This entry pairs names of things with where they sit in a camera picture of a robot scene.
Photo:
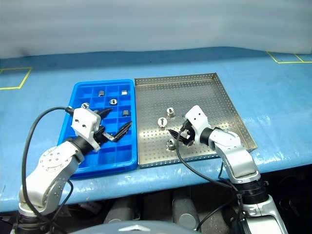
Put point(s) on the dark grey rounded shape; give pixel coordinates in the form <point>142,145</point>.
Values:
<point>185,210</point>
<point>122,210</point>

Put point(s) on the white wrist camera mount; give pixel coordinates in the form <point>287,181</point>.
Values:
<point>196,117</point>
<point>84,120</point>

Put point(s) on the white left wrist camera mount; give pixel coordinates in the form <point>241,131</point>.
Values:
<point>84,120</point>

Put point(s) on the blue compartment tray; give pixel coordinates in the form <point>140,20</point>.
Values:
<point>122,156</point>

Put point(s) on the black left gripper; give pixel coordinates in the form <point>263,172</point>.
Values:
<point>99,135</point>

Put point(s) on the small silver metal cylinder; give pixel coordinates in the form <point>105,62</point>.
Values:
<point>124,92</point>

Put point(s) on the perforated metal tray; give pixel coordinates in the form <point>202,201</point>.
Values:
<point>190,97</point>

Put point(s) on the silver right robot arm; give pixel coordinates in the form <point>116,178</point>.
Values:
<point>234,151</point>

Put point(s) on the blue table cover sheet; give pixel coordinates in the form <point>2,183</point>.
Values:
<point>48,73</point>

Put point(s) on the metal nut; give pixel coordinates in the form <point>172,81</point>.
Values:
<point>170,143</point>

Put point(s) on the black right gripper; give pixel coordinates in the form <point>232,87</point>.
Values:
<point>188,136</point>

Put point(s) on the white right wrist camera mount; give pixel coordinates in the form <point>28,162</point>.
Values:
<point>196,117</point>

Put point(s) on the grey robot torso with emblem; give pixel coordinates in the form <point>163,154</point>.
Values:
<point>136,229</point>

